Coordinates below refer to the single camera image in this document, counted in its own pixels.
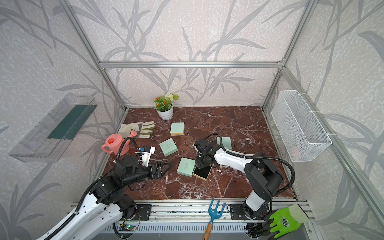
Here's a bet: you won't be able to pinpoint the mint drawer jewelry box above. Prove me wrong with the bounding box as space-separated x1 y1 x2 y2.
177 158 212 181

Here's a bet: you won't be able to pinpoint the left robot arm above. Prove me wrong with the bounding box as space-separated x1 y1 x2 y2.
40 155 172 240

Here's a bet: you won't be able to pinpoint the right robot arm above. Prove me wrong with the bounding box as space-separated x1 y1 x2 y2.
194 139 291 219

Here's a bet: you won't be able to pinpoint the pink watering can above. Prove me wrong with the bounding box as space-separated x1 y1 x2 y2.
101 134 131 156

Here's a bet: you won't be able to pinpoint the beige gardening gloves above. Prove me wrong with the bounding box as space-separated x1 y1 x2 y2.
118 121 155 139

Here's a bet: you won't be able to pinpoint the blue hand rake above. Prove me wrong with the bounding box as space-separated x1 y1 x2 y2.
203 198 227 240

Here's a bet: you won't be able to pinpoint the potted plant white pot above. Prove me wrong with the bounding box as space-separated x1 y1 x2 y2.
154 93 180 121

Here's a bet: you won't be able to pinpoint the green work glove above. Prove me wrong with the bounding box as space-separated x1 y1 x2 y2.
262 204 309 240

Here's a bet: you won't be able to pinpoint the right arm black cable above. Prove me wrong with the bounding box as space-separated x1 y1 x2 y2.
203 132 296 197

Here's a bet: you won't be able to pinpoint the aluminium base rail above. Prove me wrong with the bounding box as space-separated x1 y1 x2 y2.
61 199 319 233

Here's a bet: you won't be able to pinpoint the clear plastic wall shelf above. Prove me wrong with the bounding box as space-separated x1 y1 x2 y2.
9 94 98 163

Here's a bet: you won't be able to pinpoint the white wire mesh basket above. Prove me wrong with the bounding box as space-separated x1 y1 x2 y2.
271 90 332 163

